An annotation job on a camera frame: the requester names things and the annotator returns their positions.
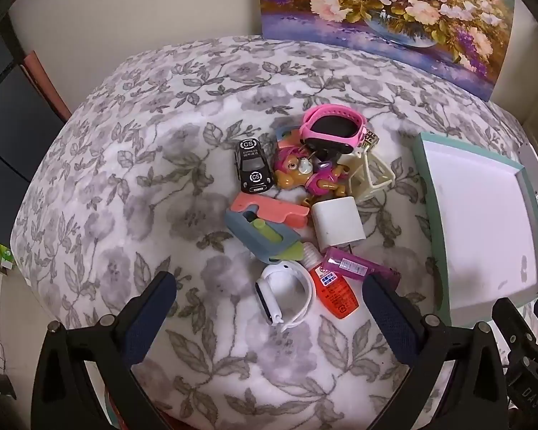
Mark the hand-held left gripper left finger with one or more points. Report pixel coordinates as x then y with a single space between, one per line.
152 313

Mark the dark cabinet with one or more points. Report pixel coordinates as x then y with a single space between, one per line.
0 143

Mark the pink liquid bottle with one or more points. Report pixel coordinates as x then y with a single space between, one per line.
349 264

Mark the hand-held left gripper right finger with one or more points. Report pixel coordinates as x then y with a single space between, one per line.
390 318

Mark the flower painting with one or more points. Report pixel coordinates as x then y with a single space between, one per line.
385 9

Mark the salmon plastic case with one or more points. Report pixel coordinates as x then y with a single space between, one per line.
278 212

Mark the teal tray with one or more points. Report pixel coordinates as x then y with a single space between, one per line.
475 215

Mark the white rectangular device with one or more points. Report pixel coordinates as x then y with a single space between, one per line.
535 170

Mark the red patterned box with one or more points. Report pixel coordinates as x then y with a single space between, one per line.
115 412

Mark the orange liquid bottle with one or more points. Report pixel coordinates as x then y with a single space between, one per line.
336 298

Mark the cream plastic frame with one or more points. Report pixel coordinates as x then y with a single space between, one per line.
356 165

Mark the black toy car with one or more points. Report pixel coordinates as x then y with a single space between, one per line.
253 165

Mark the gold patterned box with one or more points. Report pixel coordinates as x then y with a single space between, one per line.
371 138

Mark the red-brown board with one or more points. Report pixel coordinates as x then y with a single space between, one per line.
45 85

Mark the dog toy figure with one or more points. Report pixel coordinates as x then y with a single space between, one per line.
291 174

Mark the pink smartwatch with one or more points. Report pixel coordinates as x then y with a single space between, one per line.
311 132

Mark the grey floral blanket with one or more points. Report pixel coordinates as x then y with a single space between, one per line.
139 165

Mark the white charger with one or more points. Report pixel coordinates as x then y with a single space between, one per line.
338 221

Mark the white smartwatch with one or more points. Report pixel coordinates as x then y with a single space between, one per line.
291 273

